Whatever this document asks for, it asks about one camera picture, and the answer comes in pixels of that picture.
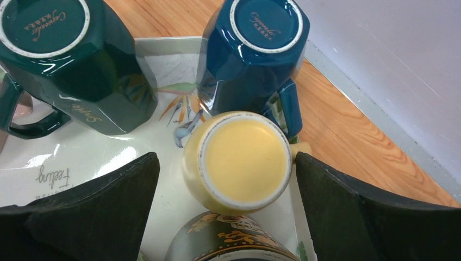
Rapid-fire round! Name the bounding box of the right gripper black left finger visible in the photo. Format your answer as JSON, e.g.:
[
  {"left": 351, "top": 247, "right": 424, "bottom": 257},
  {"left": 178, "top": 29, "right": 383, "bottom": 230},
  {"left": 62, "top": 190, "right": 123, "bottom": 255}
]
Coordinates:
[{"left": 1, "top": 152, "right": 160, "bottom": 260}]

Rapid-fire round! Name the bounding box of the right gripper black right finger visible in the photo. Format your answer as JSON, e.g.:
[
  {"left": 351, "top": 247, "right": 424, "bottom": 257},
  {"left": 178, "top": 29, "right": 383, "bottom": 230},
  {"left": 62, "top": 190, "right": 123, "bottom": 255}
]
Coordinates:
[{"left": 295, "top": 152, "right": 460, "bottom": 260}]

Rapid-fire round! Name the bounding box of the pale yellow mug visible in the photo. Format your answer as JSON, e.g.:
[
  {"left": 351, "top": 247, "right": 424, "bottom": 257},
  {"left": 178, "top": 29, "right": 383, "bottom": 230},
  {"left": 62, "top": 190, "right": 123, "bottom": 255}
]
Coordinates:
[{"left": 182, "top": 111, "right": 312, "bottom": 215}]

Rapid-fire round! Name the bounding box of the pink faceted mug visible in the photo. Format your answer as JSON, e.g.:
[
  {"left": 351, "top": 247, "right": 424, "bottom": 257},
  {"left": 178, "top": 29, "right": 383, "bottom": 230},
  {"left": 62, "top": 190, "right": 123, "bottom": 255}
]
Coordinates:
[{"left": 1, "top": 78, "right": 33, "bottom": 151}]

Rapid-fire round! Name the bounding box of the black floral upright mug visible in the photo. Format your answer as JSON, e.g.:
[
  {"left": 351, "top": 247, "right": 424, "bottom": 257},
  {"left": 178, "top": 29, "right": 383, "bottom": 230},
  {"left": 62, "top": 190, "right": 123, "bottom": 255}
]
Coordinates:
[{"left": 165, "top": 211, "right": 299, "bottom": 260}]

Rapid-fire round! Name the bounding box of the dark green faceted mug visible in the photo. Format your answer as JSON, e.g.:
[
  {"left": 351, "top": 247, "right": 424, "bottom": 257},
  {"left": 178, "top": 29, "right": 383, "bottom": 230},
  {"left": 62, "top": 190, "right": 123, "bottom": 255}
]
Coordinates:
[{"left": 1, "top": 1, "right": 158, "bottom": 139}]

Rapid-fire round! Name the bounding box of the dark blue faceted mug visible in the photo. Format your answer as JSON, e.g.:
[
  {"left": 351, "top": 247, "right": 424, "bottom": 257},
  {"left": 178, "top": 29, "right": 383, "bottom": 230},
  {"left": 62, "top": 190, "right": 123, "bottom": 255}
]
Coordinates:
[{"left": 196, "top": 0, "right": 310, "bottom": 139}]

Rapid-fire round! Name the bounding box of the floral white serving tray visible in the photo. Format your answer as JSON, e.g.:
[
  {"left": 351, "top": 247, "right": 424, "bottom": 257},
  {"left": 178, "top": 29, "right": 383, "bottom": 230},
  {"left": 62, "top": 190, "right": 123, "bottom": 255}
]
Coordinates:
[{"left": 1, "top": 36, "right": 316, "bottom": 260}]

